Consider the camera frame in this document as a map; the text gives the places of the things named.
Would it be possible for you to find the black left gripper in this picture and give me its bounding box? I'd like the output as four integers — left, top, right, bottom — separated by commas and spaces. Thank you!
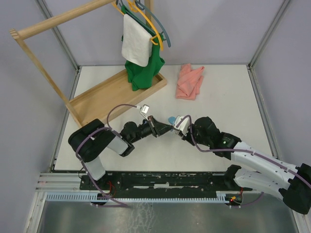
130, 116, 173, 143

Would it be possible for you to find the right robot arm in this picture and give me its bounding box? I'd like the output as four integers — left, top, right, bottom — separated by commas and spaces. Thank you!
174, 115, 311, 215

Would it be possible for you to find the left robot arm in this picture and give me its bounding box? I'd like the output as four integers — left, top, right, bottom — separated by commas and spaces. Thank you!
68, 116, 173, 189

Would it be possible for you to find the green shirt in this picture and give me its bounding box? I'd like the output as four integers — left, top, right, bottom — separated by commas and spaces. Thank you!
121, 6, 165, 91

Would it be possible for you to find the pink cloth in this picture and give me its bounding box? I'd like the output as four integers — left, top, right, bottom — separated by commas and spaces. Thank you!
175, 64, 205, 100

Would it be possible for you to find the wooden clothes rack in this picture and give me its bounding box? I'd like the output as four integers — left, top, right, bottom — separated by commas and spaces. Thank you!
10, 0, 167, 127

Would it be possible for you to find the white towel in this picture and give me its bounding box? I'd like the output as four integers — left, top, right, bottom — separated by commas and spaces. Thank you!
121, 14, 153, 67

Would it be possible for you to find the grey-blue hanger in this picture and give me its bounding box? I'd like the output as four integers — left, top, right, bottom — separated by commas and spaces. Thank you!
116, 0, 172, 48

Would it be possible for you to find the yellow hanger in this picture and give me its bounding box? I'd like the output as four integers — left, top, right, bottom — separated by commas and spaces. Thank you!
127, 0, 164, 51

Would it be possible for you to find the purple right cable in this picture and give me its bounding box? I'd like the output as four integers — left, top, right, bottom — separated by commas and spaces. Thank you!
176, 115, 311, 208

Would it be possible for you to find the purple cable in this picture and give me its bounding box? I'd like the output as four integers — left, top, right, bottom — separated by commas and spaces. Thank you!
75, 103, 141, 209
176, 115, 311, 208

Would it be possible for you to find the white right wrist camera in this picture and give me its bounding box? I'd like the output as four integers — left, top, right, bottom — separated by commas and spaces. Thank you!
173, 116, 190, 136

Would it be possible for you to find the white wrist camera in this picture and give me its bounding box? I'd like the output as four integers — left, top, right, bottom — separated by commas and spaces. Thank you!
140, 104, 150, 115
173, 116, 190, 136

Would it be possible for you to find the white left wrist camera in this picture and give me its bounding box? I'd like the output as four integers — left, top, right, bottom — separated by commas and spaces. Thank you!
140, 104, 150, 115

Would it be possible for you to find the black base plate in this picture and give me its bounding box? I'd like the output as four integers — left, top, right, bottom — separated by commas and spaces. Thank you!
79, 171, 253, 198

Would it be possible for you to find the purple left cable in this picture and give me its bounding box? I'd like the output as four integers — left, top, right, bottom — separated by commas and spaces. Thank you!
75, 103, 141, 209

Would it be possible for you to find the white cable duct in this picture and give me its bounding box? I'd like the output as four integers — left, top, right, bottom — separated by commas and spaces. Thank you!
45, 191, 231, 201

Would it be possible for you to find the aluminium frame rail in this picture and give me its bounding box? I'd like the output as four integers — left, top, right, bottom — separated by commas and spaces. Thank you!
36, 0, 81, 71

